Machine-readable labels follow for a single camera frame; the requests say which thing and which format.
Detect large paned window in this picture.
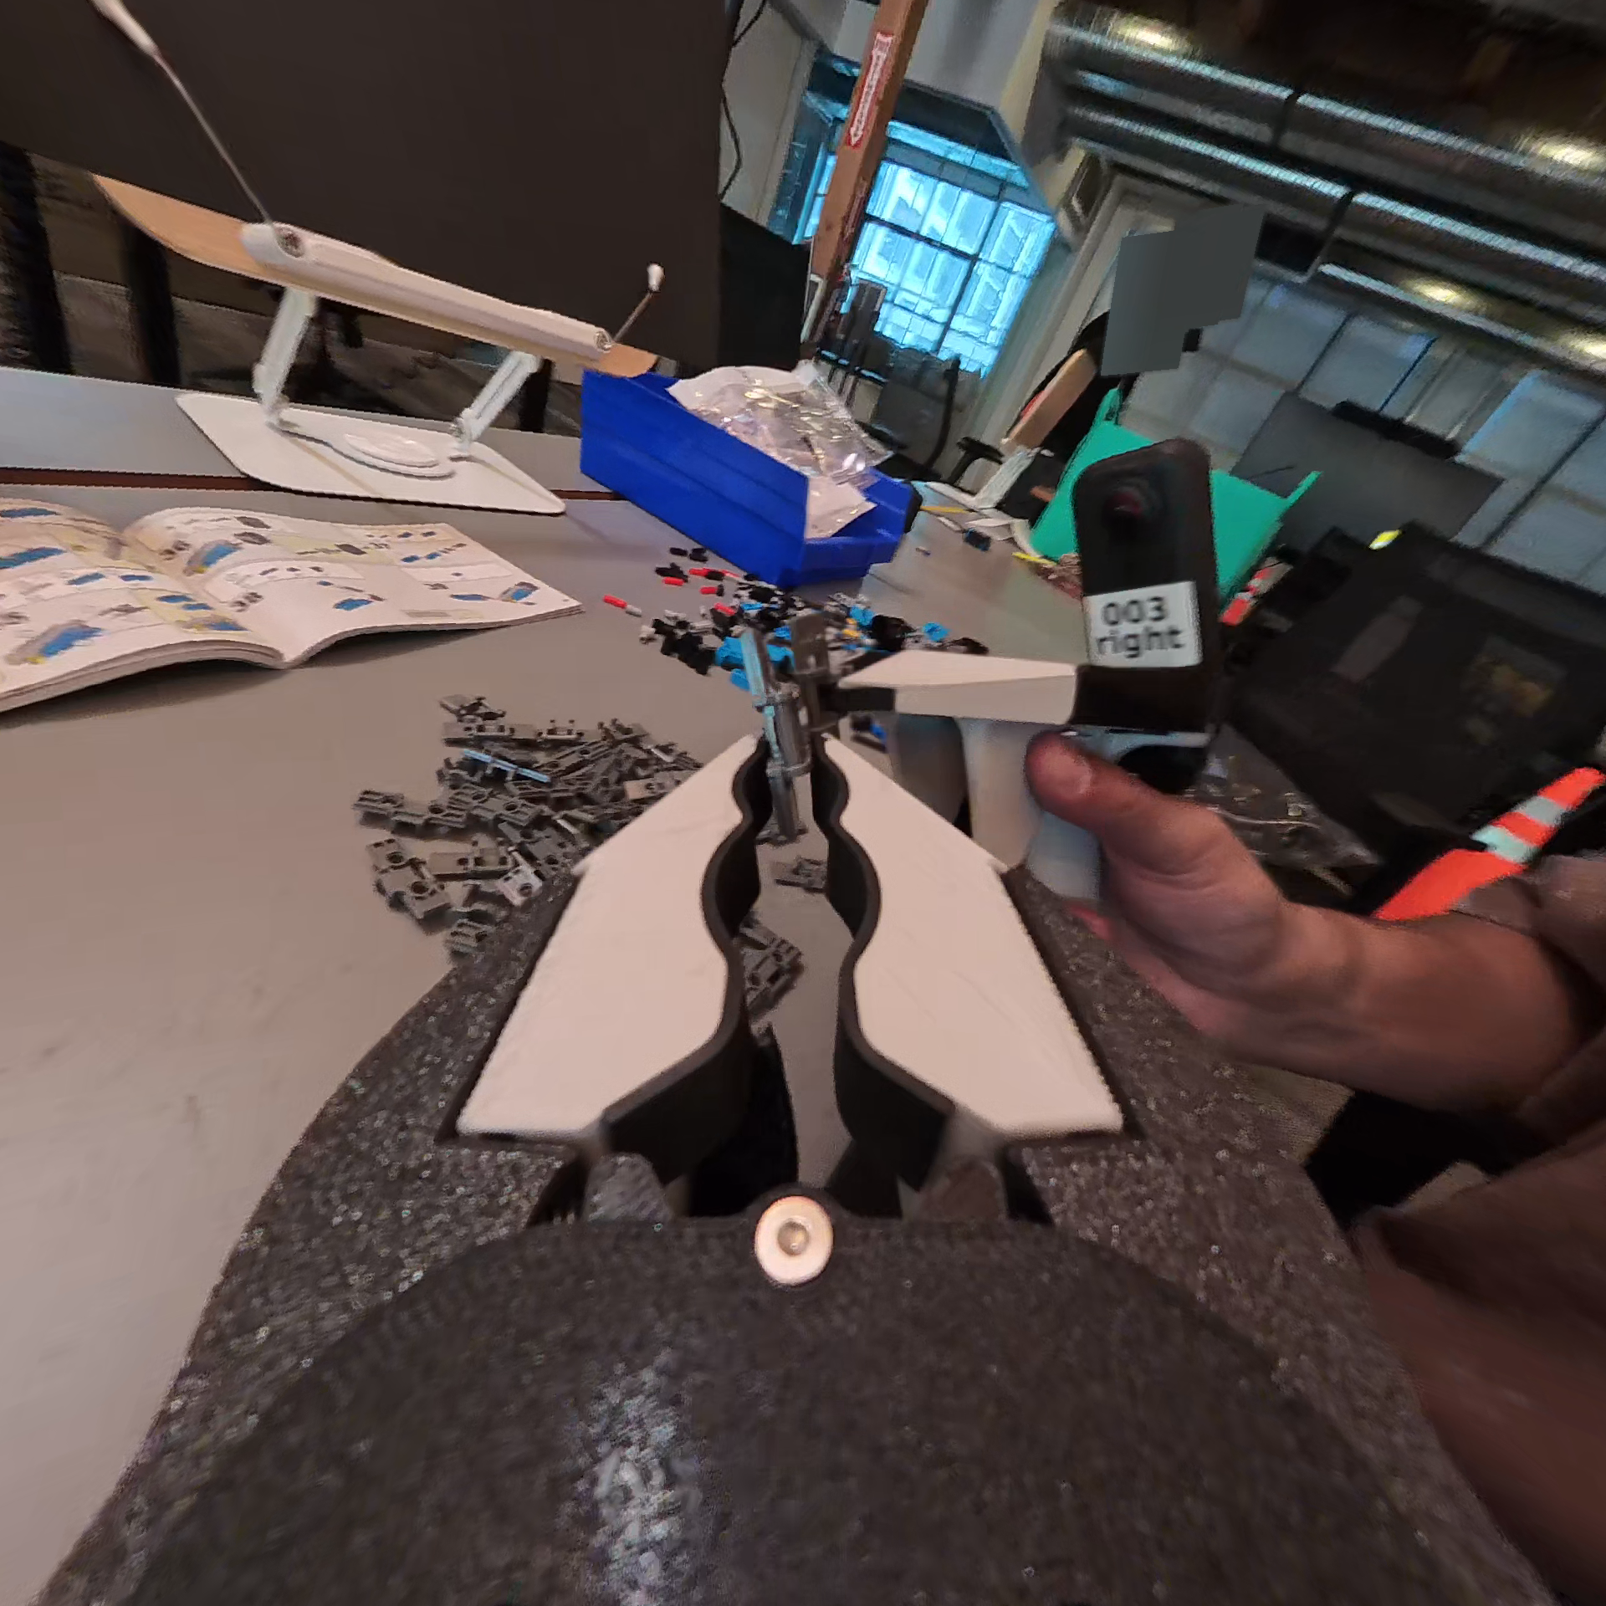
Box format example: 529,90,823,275
804,150,1066,380

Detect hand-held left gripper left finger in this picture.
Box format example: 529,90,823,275
456,733,770,1146

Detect orange striped safety cone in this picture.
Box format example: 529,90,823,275
1371,765,1606,925

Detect blue plastic bin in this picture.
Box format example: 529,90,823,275
578,365,917,591

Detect silver ventilation duct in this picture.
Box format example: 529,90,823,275
1040,0,1606,377

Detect open instruction booklet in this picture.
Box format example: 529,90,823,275
0,497,584,714

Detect pile of grey track links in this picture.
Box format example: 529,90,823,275
356,694,834,1022

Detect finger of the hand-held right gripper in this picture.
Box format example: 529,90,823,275
834,654,1085,731

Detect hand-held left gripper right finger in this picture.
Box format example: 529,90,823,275
812,737,1126,1144

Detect clear plastic bags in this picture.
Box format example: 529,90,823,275
665,361,888,542

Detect wooden post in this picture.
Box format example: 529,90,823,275
801,0,932,322

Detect heap of mixed coloured bricks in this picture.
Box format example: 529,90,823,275
639,570,994,707

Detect scattered black and red pins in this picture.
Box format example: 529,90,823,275
600,545,756,619

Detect black partition panel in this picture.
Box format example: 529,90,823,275
0,0,737,369

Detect person's right hand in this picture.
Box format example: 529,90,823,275
1022,733,1366,1071

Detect grey desk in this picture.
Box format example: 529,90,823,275
0,362,1092,1606

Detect black equipment case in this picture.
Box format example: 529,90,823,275
1224,518,1606,881

